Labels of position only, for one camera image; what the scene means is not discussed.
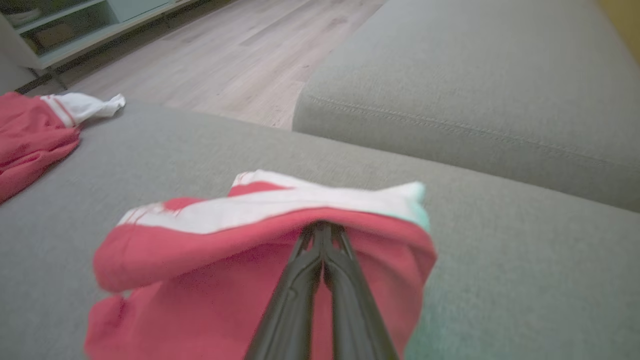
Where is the red and white garment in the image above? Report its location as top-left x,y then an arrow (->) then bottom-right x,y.
0,91 -> 127,205
84,169 -> 439,360

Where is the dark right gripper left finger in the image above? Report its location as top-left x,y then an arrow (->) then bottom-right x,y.
245,222 -> 325,360

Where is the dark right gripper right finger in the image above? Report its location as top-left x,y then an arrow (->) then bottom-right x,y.
323,222 -> 400,360

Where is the large yellow sofa back cushion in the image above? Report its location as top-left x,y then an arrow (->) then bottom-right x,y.
595,0 -> 640,63

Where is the pale green shelf cabinet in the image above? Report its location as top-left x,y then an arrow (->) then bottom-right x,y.
0,0 -> 201,72

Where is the small grey sofa seat cushion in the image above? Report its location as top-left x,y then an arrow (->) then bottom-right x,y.
292,0 -> 640,213

